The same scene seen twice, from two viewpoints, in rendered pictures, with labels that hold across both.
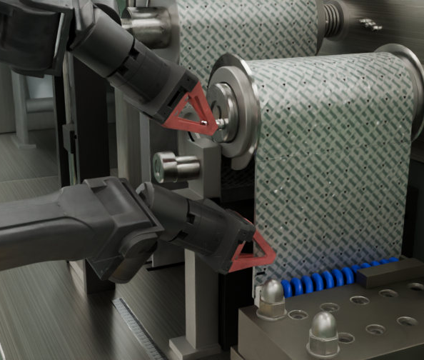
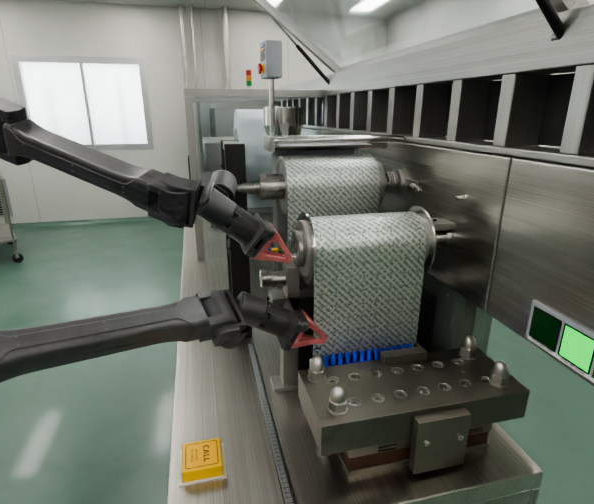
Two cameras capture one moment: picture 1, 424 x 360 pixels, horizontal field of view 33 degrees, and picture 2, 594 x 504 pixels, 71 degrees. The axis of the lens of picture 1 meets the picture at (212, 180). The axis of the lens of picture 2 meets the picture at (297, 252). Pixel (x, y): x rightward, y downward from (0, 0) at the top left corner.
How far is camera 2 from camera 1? 20 cm
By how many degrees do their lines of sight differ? 11
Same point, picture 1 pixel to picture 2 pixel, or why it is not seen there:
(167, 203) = (252, 306)
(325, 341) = (337, 405)
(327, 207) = (363, 310)
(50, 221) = (165, 322)
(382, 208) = (403, 312)
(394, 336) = (387, 404)
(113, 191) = (214, 300)
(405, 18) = (434, 186)
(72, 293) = not seen: hidden behind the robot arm
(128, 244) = (219, 334)
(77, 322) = (223, 357)
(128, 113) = not seen: hidden behind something
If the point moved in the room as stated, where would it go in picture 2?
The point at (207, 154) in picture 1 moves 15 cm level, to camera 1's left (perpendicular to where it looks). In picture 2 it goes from (290, 272) to (222, 267)
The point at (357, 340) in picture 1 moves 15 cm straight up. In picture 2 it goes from (362, 404) to (367, 328)
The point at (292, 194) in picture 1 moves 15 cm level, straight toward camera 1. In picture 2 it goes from (339, 302) to (319, 339)
